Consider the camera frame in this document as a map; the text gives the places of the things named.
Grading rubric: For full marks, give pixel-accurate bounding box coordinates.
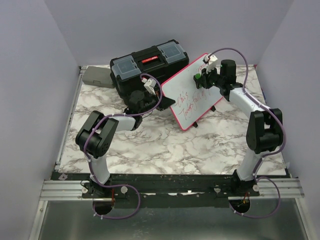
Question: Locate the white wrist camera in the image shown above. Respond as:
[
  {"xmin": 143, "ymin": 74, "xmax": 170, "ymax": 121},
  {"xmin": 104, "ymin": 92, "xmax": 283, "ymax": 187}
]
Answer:
[
  {"xmin": 141, "ymin": 77, "xmax": 157, "ymax": 95},
  {"xmin": 203, "ymin": 53, "xmax": 218, "ymax": 74}
]

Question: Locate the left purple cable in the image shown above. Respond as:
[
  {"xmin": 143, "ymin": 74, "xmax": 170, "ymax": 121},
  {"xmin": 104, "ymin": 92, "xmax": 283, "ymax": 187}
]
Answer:
[{"xmin": 83, "ymin": 73, "xmax": 163, "ymax": 221}]

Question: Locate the pink framed whiteboard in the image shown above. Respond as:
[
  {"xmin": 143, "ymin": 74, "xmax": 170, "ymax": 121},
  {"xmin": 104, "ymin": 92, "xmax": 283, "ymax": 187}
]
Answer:
[{"xmin": 161, "ymin": 53, "xmax": 223, "ymax": 131}]

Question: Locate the grey plastic case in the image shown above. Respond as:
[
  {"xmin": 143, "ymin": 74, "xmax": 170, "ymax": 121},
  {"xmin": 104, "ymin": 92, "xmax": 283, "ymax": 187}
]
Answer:
[{"xmin": 82, "ymin": 66, "xmax": 115, "ymax": 89}]

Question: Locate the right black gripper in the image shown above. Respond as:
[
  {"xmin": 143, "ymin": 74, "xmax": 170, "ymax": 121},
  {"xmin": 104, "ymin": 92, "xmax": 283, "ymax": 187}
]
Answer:
[{"xmin": 196, "ymin": 66, "xmax": 224, "ymax": 90}]

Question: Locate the green black whiteboard eraser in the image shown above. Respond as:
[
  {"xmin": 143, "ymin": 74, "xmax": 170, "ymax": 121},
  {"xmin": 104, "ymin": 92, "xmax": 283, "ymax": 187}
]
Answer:
[{"xmin": 193, "ymin": 73, "xmax": 202, "ymax": 81}]

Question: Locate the purple cable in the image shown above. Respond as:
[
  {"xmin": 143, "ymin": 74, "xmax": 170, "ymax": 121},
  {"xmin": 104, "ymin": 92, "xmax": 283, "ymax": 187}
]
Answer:
[
  {"xmin": 83, "ymin": 73, "xmax": 163, "ymax": 221},
  {"xmin": 204, "ymin": 47, "xmax": 287, "ymax": 218}
]

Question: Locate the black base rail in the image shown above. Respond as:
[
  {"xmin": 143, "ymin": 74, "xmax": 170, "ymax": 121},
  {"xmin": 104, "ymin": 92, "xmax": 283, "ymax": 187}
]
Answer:
[{"xmin": 51, "ymin": 172, "xmax": 272, "ymax": 210}]

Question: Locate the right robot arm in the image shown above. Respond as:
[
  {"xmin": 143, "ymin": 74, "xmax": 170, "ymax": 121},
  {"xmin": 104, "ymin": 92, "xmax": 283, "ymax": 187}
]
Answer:
[{"xmin": 193, "ymin": 55, "xmax": 285, "ymax": 196}]

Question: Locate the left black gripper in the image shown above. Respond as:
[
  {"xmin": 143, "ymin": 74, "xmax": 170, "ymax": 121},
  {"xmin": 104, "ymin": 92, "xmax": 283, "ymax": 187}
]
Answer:
[{"xmin": 139, "ymin": 89, "xmax": 176, "ymax": 116}]

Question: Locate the aluminium frame rail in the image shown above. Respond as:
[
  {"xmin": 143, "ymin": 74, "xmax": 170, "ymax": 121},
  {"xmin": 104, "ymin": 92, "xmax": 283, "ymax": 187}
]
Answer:
[{"xmin": 29, "ymin": 66, "xmax": 87, "ymax": 240}]

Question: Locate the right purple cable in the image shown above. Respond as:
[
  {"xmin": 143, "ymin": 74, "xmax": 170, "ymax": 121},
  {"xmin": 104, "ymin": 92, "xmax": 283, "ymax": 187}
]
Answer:
[{"xmin": 204, "ymin": 47, "xmax": 287, "ymax": 218}]

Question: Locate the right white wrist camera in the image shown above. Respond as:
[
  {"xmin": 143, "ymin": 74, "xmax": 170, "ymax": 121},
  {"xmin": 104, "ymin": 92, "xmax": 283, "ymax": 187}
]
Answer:
[{"xmin": 203, "ymin": 53, "xmax": 218, "ymax": 74}]

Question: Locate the black plastic toolbox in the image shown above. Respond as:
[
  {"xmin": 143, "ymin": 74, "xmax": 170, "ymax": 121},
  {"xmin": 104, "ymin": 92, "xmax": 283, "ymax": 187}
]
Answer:
[{"xmin": 109, "ymin": 39, "xmax": 189, "ymax": 105}]

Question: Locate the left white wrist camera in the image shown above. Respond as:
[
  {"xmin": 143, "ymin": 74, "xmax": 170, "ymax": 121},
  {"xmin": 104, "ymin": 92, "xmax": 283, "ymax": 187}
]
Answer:
[{"xmin": 141, "ymin": 77, "xmax": 157, "ymax": 95}]

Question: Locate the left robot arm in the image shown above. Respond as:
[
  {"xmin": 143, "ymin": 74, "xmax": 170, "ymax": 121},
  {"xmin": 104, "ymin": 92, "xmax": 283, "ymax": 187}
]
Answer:
[{"xmin": 75, "ymin": 90, "xmax": 176, "ymax": 198}]

